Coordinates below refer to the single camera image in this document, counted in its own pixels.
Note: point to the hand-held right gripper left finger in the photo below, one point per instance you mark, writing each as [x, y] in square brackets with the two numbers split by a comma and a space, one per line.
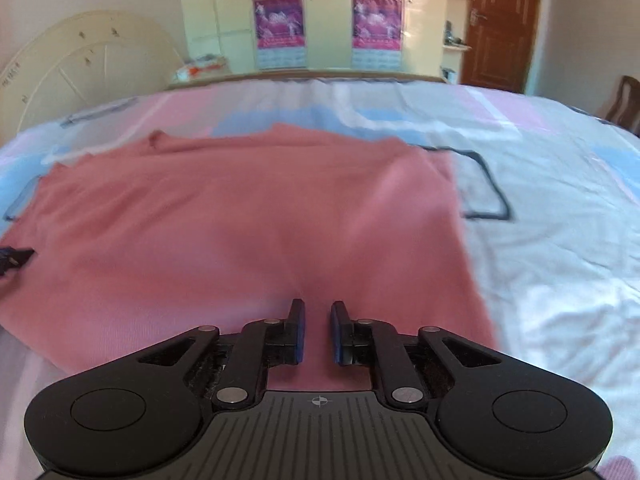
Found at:
[298, 332]

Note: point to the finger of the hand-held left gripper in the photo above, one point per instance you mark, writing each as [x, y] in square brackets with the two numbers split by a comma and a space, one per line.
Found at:
[14, 257]

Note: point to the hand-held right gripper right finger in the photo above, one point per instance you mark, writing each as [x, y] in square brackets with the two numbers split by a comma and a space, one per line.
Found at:
[337, 335]

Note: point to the pink long-sleeved sweater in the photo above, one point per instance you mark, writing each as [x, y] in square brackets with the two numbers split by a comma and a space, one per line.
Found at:
[225, 220]

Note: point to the cream round headboard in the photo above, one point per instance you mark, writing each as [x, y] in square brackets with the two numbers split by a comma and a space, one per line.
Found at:
[75, 60]

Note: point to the patterned bed sheet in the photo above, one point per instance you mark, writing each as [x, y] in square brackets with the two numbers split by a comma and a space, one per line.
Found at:
[550, 260]

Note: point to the small white shelf container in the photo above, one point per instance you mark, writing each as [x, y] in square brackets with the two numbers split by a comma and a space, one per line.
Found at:
[448, 75]

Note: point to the cream wardrobe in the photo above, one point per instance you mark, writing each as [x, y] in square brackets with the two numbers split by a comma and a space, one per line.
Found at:
[327, 25]

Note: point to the dark shelf trinkets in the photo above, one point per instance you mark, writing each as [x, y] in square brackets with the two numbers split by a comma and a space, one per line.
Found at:
[452, 35]

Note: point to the brown wooden door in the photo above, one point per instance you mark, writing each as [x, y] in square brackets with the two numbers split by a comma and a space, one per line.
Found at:
[500, 25]

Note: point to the dark wooden chair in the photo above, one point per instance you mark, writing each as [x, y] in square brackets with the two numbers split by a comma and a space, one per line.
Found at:
[625, 105]

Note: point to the wooden bed frame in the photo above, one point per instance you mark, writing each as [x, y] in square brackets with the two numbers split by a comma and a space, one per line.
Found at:
[310, 78]

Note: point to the purple wall poster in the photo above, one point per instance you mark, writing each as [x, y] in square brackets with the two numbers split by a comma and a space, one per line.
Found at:
[376, 30]
[279, 30]

